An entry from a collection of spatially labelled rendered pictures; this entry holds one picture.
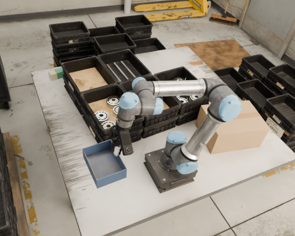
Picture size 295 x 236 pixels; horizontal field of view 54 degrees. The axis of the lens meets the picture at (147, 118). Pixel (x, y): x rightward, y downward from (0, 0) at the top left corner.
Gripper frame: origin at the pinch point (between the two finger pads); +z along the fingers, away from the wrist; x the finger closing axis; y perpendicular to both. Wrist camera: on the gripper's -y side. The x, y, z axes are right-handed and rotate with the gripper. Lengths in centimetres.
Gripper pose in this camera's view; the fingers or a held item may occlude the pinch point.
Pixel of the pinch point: (118, 155)
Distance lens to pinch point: 144.6
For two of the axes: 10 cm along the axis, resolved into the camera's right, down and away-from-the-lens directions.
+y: -3.9, -6.7, 6.3
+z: -2.3, 7.3, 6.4
